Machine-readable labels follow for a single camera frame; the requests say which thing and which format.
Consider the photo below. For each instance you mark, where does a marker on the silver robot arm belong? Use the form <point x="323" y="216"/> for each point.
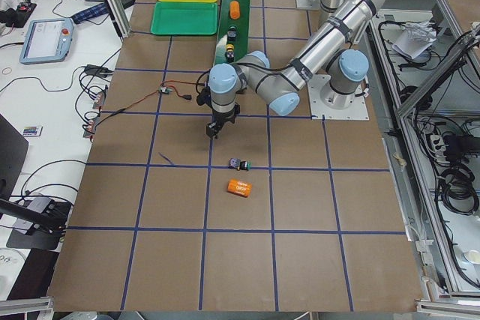
<point x="280" y="87"/>

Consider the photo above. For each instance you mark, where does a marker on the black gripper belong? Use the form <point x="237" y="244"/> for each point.
<point x="222" y="118"/>

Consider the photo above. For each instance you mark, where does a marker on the green conveyor belt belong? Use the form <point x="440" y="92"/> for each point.
<point x="242" y="24"/>

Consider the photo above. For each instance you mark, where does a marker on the black monitor stand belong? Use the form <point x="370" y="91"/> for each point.
<point x="40" y="220"/>

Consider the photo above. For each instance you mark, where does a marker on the yellow push button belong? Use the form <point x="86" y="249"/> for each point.
<point x="229" y="53"/>

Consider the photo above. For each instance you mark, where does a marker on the small green circuit board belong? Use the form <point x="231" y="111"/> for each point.
<point x="165" y="90"/>

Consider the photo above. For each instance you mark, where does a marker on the green plastic tray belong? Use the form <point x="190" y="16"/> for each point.
<point x="184" y="18"/>

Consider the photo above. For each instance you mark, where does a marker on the blue checkered cloth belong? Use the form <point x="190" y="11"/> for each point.
<point x="89" y="13"/>

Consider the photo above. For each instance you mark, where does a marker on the orange cylinder with label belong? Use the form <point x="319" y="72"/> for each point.
<point x="239" y="188"/>

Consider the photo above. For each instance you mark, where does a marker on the orange cylinder plain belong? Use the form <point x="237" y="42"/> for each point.
<point x="234" y="10"/>

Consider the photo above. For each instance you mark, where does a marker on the teach pendant near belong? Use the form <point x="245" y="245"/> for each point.
<point x="47" y="41"/>

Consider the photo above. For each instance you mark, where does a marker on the green push button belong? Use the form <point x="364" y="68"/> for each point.
<point x="238" y="164"/>
<point x="232" y="34"/>

